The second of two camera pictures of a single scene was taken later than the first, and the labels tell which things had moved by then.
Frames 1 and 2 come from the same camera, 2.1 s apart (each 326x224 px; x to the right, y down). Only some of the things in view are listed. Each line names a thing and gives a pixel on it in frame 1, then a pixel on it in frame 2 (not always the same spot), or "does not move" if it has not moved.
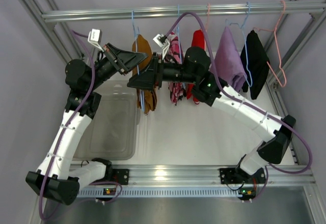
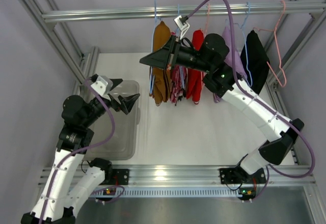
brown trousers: [146, 98] -> [161, 78]
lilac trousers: [229, 62] does not move
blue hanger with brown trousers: [138, 70] -> [152, 78]
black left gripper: [113, 60] -> [112, 101]
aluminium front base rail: [200, 176] does not move
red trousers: [198, 41] does not move
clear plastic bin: [111, 134] does not move
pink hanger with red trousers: [208, 17] does not move
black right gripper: [155, 71] -> [172, 53]
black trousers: [254, 64] does not move
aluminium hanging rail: [184, 12] does not move
